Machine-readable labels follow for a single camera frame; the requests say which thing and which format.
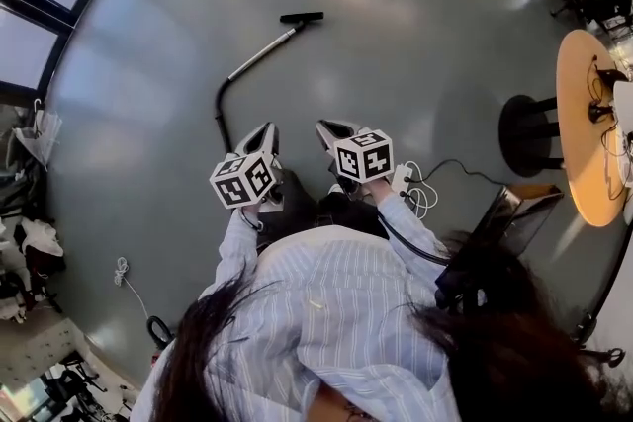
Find clear folded umbrella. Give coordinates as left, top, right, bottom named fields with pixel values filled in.
left=13, top=97, right=65, bottom=172

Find thin black floor cable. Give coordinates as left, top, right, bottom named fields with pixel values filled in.
left=421, top=157, right=511, bottom=189

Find white power cable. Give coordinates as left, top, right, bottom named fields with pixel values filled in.
left=405, top=159, right=440, bottom=220

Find white paper sheet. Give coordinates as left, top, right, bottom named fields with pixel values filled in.
left=611, top=79, right=633, bottom=135

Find black cables with small device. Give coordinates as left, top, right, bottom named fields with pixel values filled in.
left=586, top=54, right=620, bottom=126

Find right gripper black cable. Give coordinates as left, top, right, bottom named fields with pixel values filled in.
left=377, top=211, right=452, bottom=268

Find silver vacuum tube with hose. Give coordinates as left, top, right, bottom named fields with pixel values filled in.
left=226, top=23, right=309, bottom=82

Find white power strip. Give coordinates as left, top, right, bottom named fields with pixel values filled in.
left=390, top=162, right=415, bottom=196

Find person's left forearm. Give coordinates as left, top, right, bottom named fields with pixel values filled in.
left=212, top=207, right=264, bottom=298

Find dark open box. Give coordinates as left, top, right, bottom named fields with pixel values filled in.
left=434, top=183, right=566, bottom=308

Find white coiled floor cable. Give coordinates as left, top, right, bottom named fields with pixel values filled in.
left=113, top=256, right=150, bottom=321

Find person's right forearm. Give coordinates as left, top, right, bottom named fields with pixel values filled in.
left=368, top=180, right=447, bottom=264

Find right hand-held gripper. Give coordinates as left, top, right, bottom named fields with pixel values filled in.
left=315, top=119, right=395, bottom=195

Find black vacuum floor nozzle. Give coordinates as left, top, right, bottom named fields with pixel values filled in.
left=278, top=10, right=325, bottom=27

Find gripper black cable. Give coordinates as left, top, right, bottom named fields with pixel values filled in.
left=239, top=207, right=265, bottom=232
left=377, top=211, right=452, bottom=268

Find round wooden table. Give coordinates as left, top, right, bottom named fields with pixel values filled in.
left=555, top=28, right=633, bottom=229

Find handheld tool with blue body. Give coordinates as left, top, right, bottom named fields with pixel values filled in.
left=145, top=314, right=177, bottom=368

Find white crumpled cloth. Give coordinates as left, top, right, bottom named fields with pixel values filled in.
left=14, top=217, right=66, bottom=259

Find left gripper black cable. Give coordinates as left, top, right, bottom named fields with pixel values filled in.
left=239, top=207, right=265, bottom=232

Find black window frame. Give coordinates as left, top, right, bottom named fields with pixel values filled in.
left=0, top=0, right=137, bottom=94

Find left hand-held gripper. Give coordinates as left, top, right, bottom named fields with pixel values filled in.
left=209, top=121, right=286, bottom=214

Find person's black trousers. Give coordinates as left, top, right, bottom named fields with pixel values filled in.
left=256, top=169, right=393, bottom=254

